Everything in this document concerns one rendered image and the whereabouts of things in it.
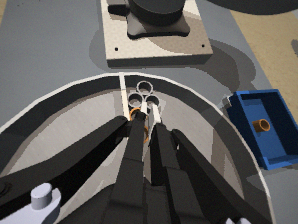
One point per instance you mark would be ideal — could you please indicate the blue open tray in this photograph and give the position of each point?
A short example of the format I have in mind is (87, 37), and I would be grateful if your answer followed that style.
(280, 143)

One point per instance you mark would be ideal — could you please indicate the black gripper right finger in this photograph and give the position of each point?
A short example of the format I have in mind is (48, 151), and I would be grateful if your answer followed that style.
(181, 169)

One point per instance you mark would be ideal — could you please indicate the grey metal bushing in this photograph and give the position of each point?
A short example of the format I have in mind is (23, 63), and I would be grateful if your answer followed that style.
(154, 98)
(134, 95)
(144, 85)

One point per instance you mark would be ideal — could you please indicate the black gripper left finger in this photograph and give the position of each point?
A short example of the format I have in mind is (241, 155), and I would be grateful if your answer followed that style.
(34, 195)

